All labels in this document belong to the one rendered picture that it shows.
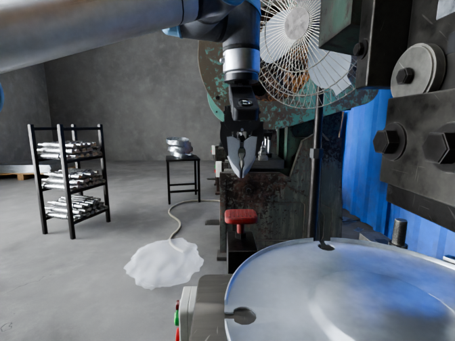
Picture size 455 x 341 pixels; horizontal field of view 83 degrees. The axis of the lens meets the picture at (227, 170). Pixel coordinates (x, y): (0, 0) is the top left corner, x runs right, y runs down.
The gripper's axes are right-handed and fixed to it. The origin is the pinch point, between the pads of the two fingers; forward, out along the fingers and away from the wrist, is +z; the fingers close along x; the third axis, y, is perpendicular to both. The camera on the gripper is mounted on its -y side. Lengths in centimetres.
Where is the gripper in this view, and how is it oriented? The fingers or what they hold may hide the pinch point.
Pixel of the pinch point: (241, 172)
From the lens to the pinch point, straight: 54.4
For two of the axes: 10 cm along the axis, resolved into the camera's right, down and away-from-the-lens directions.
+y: -0.3, -1.8, 9.8
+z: 0.0, 9.8, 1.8
